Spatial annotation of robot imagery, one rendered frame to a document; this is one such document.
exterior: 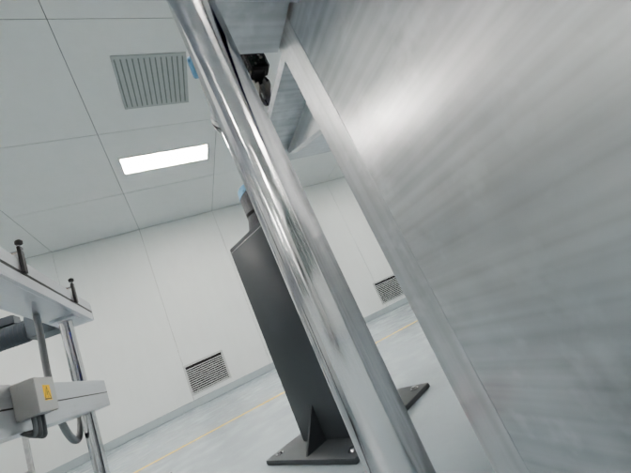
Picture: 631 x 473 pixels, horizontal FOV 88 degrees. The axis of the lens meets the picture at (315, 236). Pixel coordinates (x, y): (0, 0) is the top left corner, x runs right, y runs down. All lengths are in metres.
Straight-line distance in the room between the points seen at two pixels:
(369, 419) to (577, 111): 0.28
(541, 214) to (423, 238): 0.15
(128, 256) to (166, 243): 0.60
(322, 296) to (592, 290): 0.23
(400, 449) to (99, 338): 5.66
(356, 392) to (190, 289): 5.56
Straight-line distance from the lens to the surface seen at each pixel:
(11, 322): 2.03
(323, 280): 0.27
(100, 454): 1.78
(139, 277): 5.93
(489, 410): 0.53
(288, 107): 0.85
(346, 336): 0.27
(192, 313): 5.72
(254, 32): 0.67
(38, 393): 1.13
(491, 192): 0.38
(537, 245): 0.37
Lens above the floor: 0.38
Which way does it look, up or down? 13 degrees up
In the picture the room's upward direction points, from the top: 25 degrees counter-clockwise
